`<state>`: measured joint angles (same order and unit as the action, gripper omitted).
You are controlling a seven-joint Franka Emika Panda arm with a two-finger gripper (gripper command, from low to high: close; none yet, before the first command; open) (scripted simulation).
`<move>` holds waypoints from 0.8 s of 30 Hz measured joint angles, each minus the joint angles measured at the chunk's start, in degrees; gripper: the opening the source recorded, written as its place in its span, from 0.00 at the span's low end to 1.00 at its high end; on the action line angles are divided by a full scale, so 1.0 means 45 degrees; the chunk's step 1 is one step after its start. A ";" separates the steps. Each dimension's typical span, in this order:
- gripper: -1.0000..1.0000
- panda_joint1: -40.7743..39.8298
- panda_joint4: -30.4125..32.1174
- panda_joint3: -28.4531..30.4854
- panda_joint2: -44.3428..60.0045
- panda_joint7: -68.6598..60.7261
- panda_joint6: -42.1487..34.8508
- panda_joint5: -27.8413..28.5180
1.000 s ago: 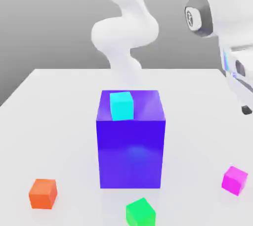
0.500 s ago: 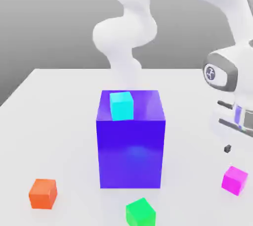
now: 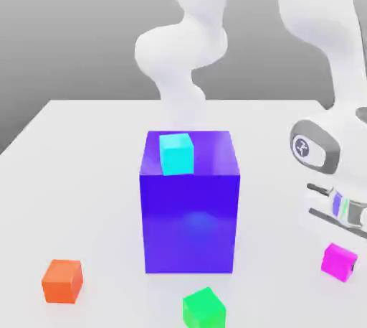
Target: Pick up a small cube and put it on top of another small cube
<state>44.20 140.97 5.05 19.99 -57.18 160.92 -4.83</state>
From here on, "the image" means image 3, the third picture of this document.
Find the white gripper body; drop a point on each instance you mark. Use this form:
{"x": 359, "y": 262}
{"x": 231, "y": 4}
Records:
{"x": 329, "y": 220}

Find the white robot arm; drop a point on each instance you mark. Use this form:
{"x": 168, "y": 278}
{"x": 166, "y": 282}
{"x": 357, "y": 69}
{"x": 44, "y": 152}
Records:
{"x": 183, "y": 55}

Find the small magenta cube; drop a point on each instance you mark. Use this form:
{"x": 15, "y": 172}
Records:
{"x": 337, "y": 262}

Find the small green cube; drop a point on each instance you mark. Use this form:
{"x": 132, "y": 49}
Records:
{"x": 202, "y": 309}

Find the small cyan cube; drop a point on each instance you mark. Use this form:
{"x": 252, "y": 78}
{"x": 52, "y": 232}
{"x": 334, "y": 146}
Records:
{"x": 176, "y": 155}

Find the small orange cube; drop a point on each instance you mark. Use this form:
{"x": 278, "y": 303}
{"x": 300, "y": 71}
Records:
{"x": 61, "y": 282}

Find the large blue box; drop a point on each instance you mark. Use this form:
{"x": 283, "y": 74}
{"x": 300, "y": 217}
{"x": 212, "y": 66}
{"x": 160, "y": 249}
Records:
{"x": 189, "y": 224}

